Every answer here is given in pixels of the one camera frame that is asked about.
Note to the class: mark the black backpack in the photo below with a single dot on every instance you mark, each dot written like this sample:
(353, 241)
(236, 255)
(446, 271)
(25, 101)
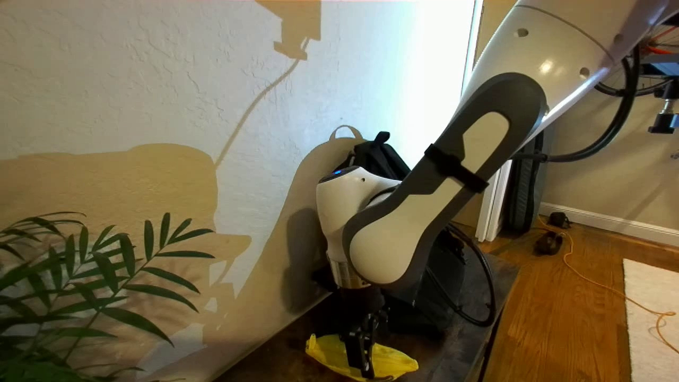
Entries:
(452, 284)

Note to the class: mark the yellow soft pouch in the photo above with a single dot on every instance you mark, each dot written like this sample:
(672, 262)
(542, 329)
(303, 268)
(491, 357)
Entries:
(388, 361)

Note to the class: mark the white door frame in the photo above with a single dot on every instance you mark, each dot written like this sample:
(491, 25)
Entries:
(493, 205)

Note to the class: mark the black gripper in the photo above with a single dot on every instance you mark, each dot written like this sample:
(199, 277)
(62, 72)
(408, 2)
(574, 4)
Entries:
(361, 309)

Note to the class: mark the small black floor object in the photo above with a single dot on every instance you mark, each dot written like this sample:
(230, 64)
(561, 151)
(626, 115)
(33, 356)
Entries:
(559, 220)
(547, 244)

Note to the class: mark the bicycle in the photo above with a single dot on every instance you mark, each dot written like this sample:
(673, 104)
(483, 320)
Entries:
(660, 85)

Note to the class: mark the green leafy potted plant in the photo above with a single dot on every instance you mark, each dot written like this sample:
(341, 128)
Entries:
(77, 284)

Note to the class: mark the tall black standing bag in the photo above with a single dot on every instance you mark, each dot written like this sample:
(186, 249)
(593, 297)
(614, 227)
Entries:
(523, 191)

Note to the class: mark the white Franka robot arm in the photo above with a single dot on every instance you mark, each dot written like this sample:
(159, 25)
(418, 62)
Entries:
(438, 183)

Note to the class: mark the white rug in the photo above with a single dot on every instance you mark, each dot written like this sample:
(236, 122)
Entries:
(655, 320)

